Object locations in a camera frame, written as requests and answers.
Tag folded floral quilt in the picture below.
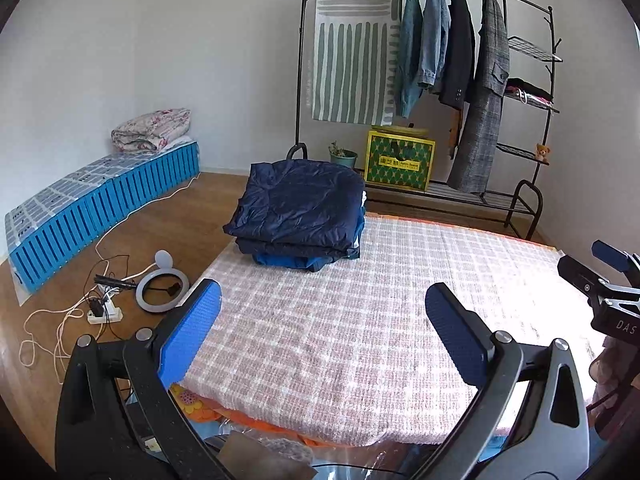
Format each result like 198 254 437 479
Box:
111 107 191 153

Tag grey plaid long coat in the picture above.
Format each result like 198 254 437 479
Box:
447 0 510 195

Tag blue folding mattress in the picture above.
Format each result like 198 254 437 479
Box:
4 140 200 294

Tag black metal clothes rack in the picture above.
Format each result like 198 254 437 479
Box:
285 0 564 242

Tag small teddy bear toy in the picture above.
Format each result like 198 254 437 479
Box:
535 144 550 165

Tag navy blue puffer jacket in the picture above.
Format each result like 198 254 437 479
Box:
224 159 366 250

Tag yellow green storage crate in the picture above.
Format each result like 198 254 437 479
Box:
363 127 436 192

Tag black hanging jacket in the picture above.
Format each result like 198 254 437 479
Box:
436 0 475 112

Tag white power strip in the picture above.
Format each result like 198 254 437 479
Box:
87 297 124 325

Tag white cable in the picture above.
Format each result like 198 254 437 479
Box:
17 179 202 387

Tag pink checked bed cover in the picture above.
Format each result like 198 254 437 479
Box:
182 217 603 446

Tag folded clothes on shelf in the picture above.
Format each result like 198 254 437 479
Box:
506 78 553 103

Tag orange floral sheet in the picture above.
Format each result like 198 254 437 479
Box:
168 384 329 446

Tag blue denim hanging jacket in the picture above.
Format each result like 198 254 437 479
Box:
418 0 450 93

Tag green striped white cloth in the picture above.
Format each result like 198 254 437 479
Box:
311 0 402 126

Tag white ring light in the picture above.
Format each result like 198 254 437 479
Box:
134 249 191 314

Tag folded blue clothes pile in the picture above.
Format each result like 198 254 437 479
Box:
236 192 367 272

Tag small potted plant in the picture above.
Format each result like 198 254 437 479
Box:
328 142 358 169

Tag teal denim hanging shirt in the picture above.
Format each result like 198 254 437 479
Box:
395 0 423 118

